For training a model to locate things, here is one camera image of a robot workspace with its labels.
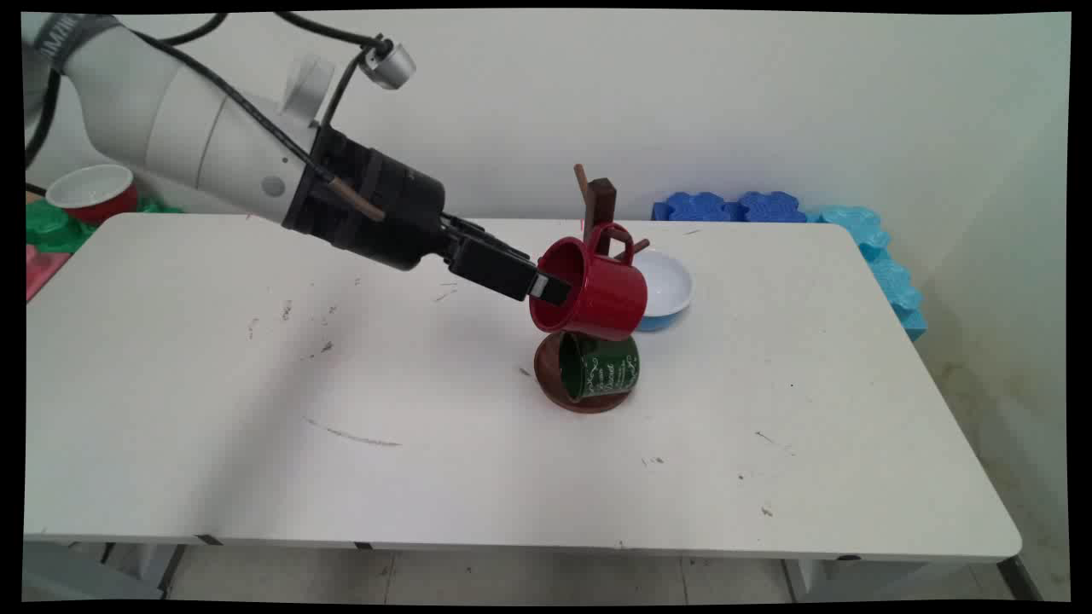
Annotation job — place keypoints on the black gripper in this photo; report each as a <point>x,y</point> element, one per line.
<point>375,205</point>

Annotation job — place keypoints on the red enamel mug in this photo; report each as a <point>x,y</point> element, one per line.
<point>606,294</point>

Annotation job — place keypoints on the dark wooden mug tree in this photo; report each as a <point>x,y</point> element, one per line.
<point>601,200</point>

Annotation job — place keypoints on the green enamel mug white print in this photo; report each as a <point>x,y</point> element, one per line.
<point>606,371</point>

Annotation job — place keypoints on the blue bowl white inside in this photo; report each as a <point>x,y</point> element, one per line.
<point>670,286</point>

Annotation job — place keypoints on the dark blue foam tile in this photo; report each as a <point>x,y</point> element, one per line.
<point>695,207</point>
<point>772,207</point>

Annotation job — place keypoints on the light blue foam tiles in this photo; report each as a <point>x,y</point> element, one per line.
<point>887,273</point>

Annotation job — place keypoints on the red bowl white inside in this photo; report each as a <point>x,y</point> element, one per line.
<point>90,188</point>

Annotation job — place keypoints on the green foam mat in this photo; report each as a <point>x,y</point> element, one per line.
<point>51,226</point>

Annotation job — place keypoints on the pink foam mat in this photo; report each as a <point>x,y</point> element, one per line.
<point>43,269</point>

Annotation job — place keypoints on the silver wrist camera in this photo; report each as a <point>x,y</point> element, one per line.
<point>388,64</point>

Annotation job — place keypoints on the grey table leg frame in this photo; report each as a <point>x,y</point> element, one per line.
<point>853,578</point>
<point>85,576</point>

